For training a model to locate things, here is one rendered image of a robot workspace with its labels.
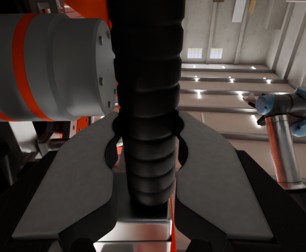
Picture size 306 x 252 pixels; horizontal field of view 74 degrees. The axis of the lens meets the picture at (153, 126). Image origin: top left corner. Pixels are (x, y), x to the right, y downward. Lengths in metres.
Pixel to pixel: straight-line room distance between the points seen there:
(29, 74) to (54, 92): 0.03
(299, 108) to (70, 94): 0.85
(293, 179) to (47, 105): 0.80
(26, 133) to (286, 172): 0.79
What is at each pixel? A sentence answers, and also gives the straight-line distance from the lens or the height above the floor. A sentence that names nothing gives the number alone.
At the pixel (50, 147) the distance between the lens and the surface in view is 0.42.
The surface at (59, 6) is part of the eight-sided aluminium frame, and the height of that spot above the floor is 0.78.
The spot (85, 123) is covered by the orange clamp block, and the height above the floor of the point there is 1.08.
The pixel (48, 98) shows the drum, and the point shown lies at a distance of 0.26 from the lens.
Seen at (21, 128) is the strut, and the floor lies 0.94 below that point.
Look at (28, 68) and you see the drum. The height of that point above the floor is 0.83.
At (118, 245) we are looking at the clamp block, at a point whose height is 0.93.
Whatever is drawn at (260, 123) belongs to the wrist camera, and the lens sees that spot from 1.17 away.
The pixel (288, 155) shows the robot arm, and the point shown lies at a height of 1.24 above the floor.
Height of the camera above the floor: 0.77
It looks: 31 degrees up
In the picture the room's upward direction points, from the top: 179 degrees clockwise
